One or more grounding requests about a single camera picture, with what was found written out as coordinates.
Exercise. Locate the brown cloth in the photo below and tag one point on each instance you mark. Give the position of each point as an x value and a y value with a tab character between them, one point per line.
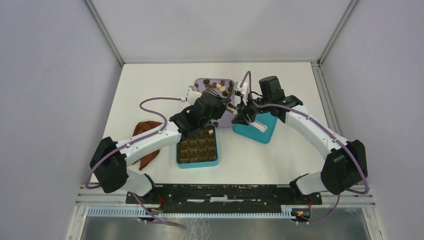
144	128

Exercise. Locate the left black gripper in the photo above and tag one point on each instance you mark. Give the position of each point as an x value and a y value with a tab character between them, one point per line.
220	106

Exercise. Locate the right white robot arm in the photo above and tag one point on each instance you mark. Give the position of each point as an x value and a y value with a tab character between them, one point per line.
345	163

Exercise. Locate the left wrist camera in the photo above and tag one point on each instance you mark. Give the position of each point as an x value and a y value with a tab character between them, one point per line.
191	96

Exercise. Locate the teal chocolate box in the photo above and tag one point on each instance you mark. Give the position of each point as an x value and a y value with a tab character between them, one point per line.
198	151

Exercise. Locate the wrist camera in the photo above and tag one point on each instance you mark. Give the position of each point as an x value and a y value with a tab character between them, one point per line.
191	96
241	90

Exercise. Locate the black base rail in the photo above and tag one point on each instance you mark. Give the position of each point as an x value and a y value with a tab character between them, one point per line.
226	198

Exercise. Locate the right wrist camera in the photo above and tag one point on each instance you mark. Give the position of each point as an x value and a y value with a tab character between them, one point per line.
241	90

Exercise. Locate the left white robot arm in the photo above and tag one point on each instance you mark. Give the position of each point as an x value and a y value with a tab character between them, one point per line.
111	159

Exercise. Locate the teal box lid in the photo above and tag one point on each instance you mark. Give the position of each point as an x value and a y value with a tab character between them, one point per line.
252	133

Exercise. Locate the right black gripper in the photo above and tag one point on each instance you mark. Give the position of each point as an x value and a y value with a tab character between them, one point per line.
241	118

